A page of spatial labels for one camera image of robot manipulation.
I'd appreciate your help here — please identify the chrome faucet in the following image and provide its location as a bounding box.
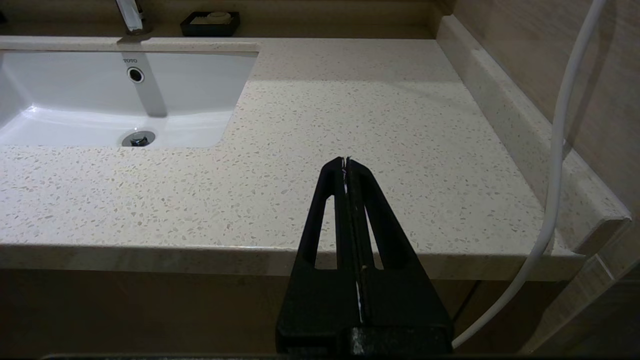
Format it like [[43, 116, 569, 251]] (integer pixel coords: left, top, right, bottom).
[[115, 0, 153, 43]]

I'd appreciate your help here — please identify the beige soap bar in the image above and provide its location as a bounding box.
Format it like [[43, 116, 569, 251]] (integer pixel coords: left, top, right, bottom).
[[191, 12, 233, 26]]

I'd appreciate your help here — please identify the black soap dish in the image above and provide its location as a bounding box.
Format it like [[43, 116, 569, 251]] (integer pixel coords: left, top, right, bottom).
[[180, 11, 241, 38]]

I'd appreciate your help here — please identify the white ceramic sink basin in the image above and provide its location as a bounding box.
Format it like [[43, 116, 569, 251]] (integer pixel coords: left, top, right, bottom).
[[0, 49, 260, 149]]

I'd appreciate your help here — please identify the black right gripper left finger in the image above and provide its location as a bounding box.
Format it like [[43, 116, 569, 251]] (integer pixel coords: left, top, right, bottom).
[[275, 156, 362, 355]]

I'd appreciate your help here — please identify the chrome sink drain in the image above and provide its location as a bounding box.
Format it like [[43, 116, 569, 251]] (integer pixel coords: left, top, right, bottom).
[[121, 131, 156, 148]]

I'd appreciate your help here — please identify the white cable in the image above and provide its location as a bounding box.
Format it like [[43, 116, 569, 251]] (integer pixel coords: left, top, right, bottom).
[[451, 0, 608, 349]]

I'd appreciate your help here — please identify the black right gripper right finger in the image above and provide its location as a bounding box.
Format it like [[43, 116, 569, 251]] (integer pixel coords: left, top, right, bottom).
[[347, 156, 455, 355]]

